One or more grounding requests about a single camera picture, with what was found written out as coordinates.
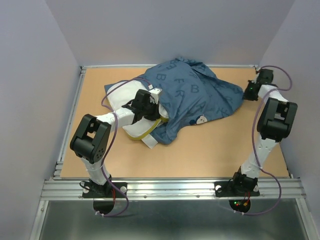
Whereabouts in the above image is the white pillow yellow edge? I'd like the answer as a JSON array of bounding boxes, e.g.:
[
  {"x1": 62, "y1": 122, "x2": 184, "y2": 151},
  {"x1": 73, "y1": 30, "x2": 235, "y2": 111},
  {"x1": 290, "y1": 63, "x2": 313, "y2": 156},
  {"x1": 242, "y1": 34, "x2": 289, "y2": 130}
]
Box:
[{"x1": 104, "y1": 80, "x2": 169, "y2": 149}]

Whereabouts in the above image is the blue lettered pillowcase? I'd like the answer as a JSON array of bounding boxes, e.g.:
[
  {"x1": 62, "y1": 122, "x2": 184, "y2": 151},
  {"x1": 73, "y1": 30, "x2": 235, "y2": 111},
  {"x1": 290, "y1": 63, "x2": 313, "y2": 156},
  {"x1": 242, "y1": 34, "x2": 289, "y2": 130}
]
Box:
[{"x1": 104, "y1": 57, "x2": 244, "y2": 148}]

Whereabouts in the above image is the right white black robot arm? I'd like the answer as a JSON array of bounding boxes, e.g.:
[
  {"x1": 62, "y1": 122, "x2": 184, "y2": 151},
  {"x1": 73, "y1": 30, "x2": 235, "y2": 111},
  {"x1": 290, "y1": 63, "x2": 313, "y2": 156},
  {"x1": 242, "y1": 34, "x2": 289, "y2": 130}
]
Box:
[{"x1": 230, "y1": 65, "x2": 298, "y2": 195}]

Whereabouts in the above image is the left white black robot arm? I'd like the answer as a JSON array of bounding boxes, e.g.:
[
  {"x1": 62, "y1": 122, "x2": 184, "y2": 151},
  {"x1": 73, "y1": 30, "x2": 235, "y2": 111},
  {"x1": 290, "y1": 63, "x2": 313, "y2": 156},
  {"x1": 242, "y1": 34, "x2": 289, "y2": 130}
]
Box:
[{"x1": 70, "y1": 88, "x2": 162, "y2": 197}]

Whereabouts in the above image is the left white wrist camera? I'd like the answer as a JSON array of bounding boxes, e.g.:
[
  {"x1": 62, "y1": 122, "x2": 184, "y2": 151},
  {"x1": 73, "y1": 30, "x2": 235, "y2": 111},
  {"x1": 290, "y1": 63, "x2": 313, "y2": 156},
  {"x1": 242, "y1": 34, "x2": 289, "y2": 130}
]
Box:
[{"x1": 149, "y1": 87, "x2": 162, "y2": 104}]

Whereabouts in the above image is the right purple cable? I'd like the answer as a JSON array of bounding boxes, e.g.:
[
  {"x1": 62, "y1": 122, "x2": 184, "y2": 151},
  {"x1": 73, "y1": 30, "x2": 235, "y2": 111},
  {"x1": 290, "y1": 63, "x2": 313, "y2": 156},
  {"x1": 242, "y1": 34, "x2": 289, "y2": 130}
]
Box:
[{"x1": 233, "y1": 65, "x2": 293, "y2": 217}]

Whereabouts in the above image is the aluminium mounting rail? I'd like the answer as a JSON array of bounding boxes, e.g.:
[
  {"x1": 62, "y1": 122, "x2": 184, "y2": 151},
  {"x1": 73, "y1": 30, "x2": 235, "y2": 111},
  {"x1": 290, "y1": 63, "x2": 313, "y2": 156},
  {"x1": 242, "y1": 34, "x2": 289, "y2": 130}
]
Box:
[{"x1": 40, "y1": 178, "x2": 307, "y2": 201}]

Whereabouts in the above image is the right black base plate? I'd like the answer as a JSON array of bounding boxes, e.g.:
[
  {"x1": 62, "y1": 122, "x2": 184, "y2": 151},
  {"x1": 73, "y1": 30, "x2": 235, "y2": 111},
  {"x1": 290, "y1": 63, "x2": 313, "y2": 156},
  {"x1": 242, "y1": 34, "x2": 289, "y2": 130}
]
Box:
[{"x1": 214, "y1": 180, "x2": 260, "y2": 198}]

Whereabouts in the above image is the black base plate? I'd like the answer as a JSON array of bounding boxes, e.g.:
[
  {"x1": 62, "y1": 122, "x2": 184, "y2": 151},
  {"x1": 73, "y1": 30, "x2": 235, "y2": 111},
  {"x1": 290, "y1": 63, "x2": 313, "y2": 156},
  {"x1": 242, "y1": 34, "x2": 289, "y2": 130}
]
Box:
[
  {"x1": 214, "y1": 180, "x2": 260, "y2": 198},
  {"x1": 79, "y1": 181, "x2": 126, "y2": 199}
]

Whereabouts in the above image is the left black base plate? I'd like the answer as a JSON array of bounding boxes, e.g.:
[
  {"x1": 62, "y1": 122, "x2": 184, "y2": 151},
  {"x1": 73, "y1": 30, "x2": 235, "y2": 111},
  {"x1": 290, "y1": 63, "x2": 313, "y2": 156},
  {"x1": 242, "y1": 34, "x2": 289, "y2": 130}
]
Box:
[{"x1": 79, "y1": 181, "x2": 126, "y2": 199}]

